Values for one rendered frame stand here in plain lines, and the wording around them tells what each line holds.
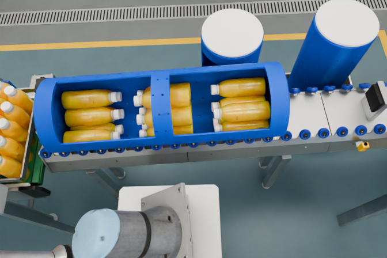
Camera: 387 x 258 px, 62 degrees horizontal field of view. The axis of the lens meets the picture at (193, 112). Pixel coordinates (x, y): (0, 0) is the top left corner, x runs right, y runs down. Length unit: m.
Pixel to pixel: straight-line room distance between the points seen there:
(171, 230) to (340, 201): 1.67
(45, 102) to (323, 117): 1.09
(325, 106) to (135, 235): 1.00
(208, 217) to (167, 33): 2.07
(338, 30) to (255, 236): 1.31
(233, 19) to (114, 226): 1.08
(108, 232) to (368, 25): 1.37
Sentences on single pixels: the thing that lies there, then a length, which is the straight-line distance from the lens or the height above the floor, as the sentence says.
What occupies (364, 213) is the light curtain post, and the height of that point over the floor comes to 0.39.
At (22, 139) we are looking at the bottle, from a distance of 1.49.
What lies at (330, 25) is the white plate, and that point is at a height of 1.04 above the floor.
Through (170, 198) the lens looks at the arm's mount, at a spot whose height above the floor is 1.28.
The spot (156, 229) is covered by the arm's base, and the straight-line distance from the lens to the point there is 0.86.
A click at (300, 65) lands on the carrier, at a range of 1.82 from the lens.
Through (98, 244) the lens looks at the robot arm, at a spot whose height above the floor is 1.44.
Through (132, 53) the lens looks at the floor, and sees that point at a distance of 2.80.
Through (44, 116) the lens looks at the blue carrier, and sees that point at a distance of 1.21.
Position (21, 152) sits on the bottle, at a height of 0.99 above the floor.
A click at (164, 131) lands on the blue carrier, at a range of 1.13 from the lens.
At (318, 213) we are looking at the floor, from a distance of 2.32.
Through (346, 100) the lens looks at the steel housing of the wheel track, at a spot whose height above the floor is 0.93.
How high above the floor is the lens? 2.18
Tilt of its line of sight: 64 degrees down
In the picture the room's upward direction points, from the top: 5 degrees counter-clockwise
